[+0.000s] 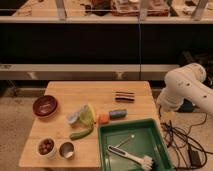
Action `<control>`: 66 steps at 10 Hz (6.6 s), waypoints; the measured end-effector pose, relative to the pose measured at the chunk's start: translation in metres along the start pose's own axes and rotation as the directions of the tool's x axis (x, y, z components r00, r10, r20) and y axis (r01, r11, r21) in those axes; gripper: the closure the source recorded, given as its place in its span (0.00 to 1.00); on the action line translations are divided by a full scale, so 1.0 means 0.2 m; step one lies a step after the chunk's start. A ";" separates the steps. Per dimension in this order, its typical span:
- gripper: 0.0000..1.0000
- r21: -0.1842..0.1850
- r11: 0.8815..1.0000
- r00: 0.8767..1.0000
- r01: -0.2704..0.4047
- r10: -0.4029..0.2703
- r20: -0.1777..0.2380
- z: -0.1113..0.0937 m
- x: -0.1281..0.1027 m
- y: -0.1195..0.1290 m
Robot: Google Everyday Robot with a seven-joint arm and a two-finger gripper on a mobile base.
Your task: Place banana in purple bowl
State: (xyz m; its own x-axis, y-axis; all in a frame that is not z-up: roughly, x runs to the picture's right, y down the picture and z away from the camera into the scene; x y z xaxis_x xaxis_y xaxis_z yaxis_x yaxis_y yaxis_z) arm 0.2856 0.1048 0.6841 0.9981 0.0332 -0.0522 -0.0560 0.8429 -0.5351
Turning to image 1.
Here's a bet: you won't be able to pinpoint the green cucumber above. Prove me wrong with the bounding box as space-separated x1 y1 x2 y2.
69 127 93 141

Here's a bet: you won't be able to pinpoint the dark striped block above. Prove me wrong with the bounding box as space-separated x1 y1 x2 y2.
115 91 135 102

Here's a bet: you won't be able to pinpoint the small metal cup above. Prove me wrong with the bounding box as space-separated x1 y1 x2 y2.
59 142 74 159

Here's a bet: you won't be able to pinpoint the white dish brush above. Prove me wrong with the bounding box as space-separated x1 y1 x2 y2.
108 145 154 171

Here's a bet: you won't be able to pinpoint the orange carrot piece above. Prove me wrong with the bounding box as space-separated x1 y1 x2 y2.
98 114 109 124

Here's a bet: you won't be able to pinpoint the wooden table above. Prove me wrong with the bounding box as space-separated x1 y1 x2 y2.
19 81 158 171

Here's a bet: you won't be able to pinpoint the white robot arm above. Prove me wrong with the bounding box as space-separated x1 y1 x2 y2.
157 63 213 116

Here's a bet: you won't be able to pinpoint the white cup with nuts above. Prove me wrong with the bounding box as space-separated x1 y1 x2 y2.
37 138 56 159

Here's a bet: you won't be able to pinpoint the black cables on floor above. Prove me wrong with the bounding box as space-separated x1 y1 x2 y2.
159 113 213 169

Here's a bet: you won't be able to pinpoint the green plastic tray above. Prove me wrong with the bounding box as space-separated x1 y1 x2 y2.
98 119 173 171

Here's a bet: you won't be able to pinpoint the black power adapter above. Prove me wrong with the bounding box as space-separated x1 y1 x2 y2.
188 147 201 167

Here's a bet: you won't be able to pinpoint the metal spoon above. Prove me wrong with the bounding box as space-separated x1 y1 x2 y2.
115 134 135 147

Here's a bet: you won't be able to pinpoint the blue grey cylinder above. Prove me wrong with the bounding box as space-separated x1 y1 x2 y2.
109 109 127 119

